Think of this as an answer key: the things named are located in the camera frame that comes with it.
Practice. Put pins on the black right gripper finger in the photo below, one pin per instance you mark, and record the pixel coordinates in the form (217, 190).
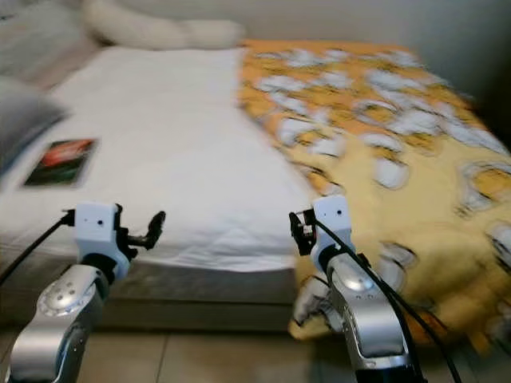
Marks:
(295, 224)

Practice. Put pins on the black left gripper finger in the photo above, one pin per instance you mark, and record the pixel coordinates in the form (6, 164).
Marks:
(157, 227)

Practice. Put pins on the red and dark book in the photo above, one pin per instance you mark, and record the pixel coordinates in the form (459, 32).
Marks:
(60, 162)

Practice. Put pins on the yellow cartoon egg blanket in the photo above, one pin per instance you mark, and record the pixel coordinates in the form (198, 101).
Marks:
(407, 175)

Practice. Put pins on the grey pillow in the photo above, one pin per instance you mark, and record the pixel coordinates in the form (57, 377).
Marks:
(24, 120)

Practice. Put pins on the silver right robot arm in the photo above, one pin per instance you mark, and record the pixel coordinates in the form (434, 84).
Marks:
(367, 319)

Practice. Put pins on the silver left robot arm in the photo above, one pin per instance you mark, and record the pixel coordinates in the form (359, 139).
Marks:
(60, 319)

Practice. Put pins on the white quilted mattress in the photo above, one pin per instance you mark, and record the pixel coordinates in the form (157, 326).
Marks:
(176, 152)

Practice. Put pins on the cream bolster pillow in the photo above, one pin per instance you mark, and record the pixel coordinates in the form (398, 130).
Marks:
(168, 29)

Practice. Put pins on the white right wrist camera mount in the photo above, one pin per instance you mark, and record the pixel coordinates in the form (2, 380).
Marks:
(334, 227)

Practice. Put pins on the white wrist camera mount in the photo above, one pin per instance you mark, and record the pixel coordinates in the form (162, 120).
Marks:
(98, 233)
(334, 227)

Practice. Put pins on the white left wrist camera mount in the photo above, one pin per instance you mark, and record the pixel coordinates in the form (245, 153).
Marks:
(98, 233)

